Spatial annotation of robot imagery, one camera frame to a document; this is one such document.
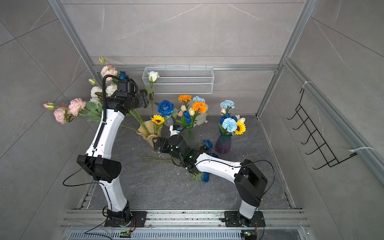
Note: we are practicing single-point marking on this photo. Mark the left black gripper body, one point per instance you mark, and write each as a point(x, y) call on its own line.
point(138, 101)

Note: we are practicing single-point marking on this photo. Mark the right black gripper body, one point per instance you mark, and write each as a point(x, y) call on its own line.
point(168, 148)

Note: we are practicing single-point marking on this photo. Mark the blue rose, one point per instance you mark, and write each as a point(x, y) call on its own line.
point(123, 76)
point(165, 108)
point(196, 176)

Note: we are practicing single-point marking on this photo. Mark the blue rose top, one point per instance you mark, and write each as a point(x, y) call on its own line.
point(123, 76)

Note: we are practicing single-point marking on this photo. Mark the yellow wavy glass vase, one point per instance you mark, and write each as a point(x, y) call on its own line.
point(148, 132)

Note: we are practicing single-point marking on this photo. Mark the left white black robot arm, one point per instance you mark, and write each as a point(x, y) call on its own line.
point(97, 160)

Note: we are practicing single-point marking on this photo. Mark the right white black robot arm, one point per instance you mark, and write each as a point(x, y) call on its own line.
point(250, 182)

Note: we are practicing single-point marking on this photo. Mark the clear green glass vase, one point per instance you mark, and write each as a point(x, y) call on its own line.
point(189, 136)

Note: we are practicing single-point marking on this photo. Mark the purple glass vase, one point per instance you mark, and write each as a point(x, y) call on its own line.
point(223, 144)

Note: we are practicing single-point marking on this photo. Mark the light blue carnation middle vase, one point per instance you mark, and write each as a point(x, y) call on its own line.
point(199, 99)

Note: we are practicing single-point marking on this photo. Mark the yellow sunflower purple vase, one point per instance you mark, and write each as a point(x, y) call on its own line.
point(241, 128)

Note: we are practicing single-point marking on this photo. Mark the white rose tall stem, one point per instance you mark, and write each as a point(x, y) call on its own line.
point(153, 76)

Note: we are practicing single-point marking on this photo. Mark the small yellow sunflower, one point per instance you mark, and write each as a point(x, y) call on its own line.
point(158, 120)

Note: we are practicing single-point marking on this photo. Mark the white rose centre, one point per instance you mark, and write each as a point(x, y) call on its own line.
point(111, 89)

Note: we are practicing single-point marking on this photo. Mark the peach rose pair top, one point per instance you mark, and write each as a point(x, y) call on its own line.
point(109, 70)

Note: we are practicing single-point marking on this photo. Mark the small white rose left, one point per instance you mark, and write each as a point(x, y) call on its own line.
point(96, 92)

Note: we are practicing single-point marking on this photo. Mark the orange carnation small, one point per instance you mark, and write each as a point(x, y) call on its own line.
point(184, 98)

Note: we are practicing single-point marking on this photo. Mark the orange carnation large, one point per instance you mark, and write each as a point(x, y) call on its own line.
point(200, 107)

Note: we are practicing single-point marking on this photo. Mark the light blue carnation lower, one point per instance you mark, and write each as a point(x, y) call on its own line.
point(230, 125)

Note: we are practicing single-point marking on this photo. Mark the light blue carnation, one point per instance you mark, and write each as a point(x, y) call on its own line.
point(227, 104)
point(230, 125)

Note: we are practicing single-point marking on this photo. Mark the pink rose middle left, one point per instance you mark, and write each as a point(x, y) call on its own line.
point(76, 105)

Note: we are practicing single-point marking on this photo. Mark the pink rose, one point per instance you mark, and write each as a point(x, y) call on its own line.
point(60, 115)
point(76, 105)

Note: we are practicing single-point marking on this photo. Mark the light blue carnation upper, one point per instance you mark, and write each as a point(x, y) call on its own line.
point(227, 104)

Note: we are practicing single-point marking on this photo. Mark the pink rose lower left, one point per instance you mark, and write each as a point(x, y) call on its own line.
point(60, 115)

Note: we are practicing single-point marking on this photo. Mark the pink rose bud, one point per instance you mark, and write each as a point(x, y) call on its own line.
point(49, 106)

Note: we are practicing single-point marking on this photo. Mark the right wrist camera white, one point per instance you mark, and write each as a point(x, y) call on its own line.
point(175, 131)

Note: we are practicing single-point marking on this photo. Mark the metal base rail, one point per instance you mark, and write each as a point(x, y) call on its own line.
point(274, 224)

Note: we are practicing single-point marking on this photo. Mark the black wire hook rack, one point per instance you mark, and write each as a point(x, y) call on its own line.
point(316, 137)

